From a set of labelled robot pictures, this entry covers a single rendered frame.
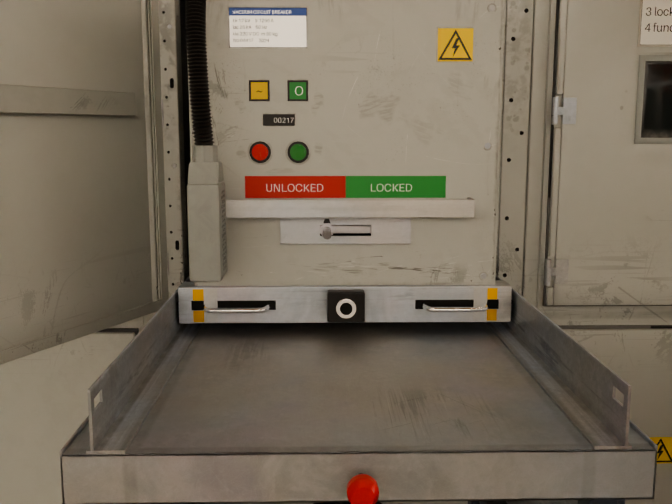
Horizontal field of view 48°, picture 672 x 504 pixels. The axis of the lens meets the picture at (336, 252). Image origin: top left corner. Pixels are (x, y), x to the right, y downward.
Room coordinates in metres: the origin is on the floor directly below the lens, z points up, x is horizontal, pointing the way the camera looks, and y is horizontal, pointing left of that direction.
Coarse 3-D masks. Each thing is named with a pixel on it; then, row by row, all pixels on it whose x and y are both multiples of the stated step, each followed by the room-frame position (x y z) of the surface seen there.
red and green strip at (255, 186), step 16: (256, 176) 1.20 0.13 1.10; (272, 176) 1.20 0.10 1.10; (288, 176) 1.20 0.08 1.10; (304, 176) 1.20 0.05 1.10; (320, 176) 1.20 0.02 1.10; (336, 176) 1.20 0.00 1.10; (352, 176) 1.20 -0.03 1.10; (368, 176) 1.20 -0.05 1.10; (384, 176) 1.21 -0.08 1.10; (400, 176) 1.21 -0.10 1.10; (416, 176) 1.21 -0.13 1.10; (432, 176) 1.21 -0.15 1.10; (256, 192) 1.20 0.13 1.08; (272, 192) 1.20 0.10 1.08; (288, 192) 1.20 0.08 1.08; (304, 192) 1.20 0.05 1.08; (320, 192) 1.20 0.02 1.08; (336, 192) 1.20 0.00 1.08; (352, 192) 1.20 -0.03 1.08; (368, 192) 1.20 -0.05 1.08; (384, 192) 1.20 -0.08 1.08; (400, 192) 1.21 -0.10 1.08; (416, 192) 1.21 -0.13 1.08; (432, 192) 1.21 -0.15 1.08
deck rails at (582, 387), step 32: (512, 288) 1.23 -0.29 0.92; (160, 320) 1.07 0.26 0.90; (512, 320) 1.21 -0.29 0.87; (544, 320) 1.04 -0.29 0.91; (128, 352) 0.89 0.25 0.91; (160, 352) 1.06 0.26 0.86; (512, 352) 1.08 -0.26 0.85; (544, 352) 1.03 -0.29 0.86; (576, 352) 0.90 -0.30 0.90; (96, 384) 0.75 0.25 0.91; (128, 384) 0.88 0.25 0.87; (160, 384) 0.94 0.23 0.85; (544, 384) 0.94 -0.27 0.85; (576, 384) 0.90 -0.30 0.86; (608, 384) 0.80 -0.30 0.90; (96, 416) 0.75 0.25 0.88; (128, 416) 0.83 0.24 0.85; (576, 416) 0.83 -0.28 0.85; (608, 416) 0.79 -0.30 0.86; (96, 448) 0.74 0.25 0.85; (608, 448) 0.74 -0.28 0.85
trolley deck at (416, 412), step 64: (192, 384) 0.95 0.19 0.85; (256, 384) 0.95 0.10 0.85; (320, 384) 0.95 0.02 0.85; (384, 384) 0.95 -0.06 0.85; (448, 384) 0.95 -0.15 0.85; (512, 384) 0.95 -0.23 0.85; (64, 448) 0.74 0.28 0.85; (128, 448) 0.75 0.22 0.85; (192, 448) 0.75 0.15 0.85; (256, 448) 0.75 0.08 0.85; (320, 448) 0.75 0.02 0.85; (384, 448) 0.75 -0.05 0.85; (448, 448) 0.75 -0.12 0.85; (512, 448) 0.75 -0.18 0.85; (576, 448) 0.75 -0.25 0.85; (640, 448) 0.75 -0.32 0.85
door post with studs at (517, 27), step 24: (528, 0) 1.43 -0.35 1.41; (504, 24) 1.43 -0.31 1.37; (528, 24) 1.43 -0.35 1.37; (504, 48) 1.43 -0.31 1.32; (528, 48) 1.43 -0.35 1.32; (504, 72) 1.43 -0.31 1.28; (528, 72) 1.43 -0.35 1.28; (504, 96) 1.43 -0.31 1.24; (528, 96) 1.43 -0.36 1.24; (504, 120) 1.42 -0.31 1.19; (504, 144) 1.42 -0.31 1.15; (504, 168) 1.42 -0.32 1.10; (504, 192) 1.42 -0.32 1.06; (504, 216) 1.42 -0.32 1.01; (504, 240) 1.42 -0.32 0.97; (504, 264) 1.42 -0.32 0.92
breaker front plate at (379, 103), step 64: (256, 0) 1.20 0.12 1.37; (320, 0) 1.20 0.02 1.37; (384, 0) 1.21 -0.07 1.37; (448, 0) 1.21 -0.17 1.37; (256, 64) 1.20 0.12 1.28; (320, 64) 1.20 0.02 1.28; (384, 64) 1.21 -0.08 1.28; (448, 64) 1.21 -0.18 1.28; (192, 128) 1.20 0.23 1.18; (256, 128) 1.20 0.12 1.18; (320, 128) 1.20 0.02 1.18; (384, 128) 1.21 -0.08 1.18; (448, 128) 1.21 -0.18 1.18; (448, 192) 1.21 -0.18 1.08; (256, 256) 1.20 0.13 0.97; (320, 256) 1.20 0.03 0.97; (384, 256) 1.21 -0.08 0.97; (448, 256) 1.21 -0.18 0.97
